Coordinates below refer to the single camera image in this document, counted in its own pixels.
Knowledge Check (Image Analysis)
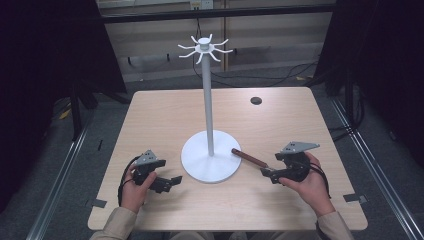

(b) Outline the wall power socket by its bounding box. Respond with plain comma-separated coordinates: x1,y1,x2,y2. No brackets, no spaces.
189,0,214,10

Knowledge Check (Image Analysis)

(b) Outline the person's right hand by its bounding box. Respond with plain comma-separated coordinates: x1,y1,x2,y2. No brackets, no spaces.
278,152,336,218

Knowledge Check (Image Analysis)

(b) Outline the black curtain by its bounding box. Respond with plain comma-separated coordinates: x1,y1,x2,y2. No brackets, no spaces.
314,0,424,169
0,0,128,214

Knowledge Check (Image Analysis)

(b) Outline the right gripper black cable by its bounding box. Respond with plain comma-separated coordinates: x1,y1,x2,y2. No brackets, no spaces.
309,161,332,200

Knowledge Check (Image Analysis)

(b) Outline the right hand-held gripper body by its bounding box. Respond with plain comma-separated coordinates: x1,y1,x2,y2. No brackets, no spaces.
270,141,321,185

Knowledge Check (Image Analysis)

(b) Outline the white hook stand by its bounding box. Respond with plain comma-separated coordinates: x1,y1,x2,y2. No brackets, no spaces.
177,33,242,184

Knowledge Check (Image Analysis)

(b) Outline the black floor cable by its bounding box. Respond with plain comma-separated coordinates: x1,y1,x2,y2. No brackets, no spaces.
191,18,321,88

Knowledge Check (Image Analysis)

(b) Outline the brown stick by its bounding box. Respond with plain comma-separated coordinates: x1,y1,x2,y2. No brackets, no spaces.
231,147,270,169

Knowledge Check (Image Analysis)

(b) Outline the black horizontal bar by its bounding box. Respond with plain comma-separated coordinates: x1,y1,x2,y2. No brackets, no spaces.
99,4,336,24

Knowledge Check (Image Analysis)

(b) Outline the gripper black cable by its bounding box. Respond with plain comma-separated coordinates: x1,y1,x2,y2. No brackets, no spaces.
309,161,332,200
117,155,142,207

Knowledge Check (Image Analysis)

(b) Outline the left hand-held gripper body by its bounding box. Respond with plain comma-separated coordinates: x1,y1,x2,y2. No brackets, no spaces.
133,149,167,186

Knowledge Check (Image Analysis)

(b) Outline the black stand leg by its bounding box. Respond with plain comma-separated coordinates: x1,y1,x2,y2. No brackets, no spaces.
69,83,84,142

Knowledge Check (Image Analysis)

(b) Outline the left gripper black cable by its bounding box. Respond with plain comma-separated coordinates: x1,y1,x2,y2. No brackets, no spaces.
117,155,142,207

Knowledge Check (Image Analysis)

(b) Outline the person's left hand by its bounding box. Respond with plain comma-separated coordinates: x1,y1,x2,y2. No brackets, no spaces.
120,163,158,214

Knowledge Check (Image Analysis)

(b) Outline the metal floor rail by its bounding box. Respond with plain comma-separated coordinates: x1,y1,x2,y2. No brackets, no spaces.
330,98,424,240
25,119,92,240

